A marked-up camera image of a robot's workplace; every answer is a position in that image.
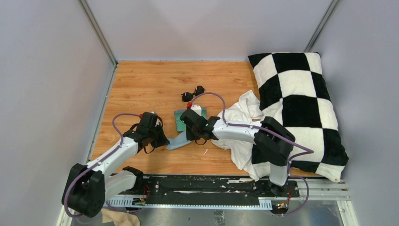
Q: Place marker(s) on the black metal base rail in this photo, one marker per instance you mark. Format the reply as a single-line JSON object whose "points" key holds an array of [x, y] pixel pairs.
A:
{"points": [[201, 192]]}

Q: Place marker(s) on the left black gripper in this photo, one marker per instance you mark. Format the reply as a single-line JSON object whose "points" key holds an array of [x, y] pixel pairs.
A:
{"points": [[163, 141]]}

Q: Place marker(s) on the beige crumpled cloth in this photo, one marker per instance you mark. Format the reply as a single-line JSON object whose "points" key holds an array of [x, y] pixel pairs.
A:
{"points": [[119, 218]]}

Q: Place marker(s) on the black white checkered pillow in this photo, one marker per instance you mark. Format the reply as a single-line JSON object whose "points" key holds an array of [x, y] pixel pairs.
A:
{"points": [[293, 92]]}

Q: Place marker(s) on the light blue cleaning cloth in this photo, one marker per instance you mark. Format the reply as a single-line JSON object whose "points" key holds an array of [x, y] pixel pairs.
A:
{"points": [[177, 142]]}

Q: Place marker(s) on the black round sunglasses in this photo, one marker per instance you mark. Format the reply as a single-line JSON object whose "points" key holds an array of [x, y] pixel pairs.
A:
{"points": [[187, 96]]}

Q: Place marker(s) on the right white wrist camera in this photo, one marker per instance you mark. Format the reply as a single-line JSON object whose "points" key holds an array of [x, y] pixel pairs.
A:
{"points": [[197, 109]]}

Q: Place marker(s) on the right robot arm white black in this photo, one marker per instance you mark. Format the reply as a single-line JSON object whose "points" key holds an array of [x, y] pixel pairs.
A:
{"points": [[273, 142]]}

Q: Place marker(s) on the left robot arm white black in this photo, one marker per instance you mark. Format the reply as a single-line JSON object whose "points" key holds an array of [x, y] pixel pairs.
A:
{"points": [[91, 185]]}

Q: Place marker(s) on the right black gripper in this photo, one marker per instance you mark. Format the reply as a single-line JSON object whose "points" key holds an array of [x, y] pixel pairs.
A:
{"points": [[190, 137]]}

